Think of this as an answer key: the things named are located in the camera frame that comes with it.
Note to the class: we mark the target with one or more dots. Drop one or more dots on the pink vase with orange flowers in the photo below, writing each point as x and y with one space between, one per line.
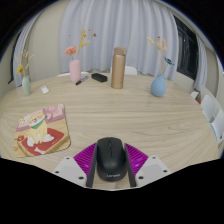
75 71

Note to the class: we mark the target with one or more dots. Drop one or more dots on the blue marker pen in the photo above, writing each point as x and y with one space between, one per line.
82 80

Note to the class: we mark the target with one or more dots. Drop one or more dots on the blue vase with dried flowers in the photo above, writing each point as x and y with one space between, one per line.
158 87

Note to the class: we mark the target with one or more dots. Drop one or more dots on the dark window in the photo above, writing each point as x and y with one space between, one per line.
186 50

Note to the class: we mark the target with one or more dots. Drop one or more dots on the green vase with yellow flowers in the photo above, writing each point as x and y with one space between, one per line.
26 86

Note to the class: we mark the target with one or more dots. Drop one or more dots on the wide white curtain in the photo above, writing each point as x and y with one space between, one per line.
126 26

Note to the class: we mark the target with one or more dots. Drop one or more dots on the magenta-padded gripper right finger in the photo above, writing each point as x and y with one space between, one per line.
153 168

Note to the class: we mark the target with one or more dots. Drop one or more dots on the black rectangular case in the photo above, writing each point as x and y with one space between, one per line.
99 77

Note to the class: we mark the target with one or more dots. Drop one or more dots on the black computer mouse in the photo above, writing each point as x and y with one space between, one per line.
111 160

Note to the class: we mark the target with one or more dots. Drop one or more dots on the narrow white curtain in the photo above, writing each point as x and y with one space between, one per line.
200 66
23 43

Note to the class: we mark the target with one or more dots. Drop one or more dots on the copper thermos bottle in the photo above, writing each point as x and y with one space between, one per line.
118 70

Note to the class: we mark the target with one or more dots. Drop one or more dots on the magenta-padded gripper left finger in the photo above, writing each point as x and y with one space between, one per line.
68 168

